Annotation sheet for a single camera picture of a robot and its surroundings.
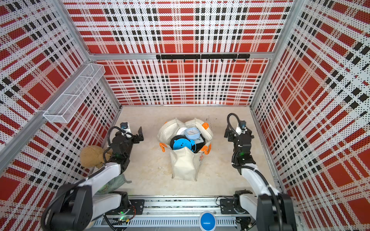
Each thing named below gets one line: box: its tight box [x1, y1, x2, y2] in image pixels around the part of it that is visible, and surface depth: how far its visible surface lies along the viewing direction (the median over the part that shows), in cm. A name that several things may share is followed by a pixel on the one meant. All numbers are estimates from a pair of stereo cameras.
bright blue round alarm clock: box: [172, 138, 197, 152], surface depth 83 cm
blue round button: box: [199, 211, 217, 231], surface depth 70 cm
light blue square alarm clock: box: [184, 127, 201, 141], surface depth 91 cm
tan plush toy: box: [79, 144, 113, 169], surface depth 75 cm
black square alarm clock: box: [193, 133, 206, 154], surface depth 90 cm
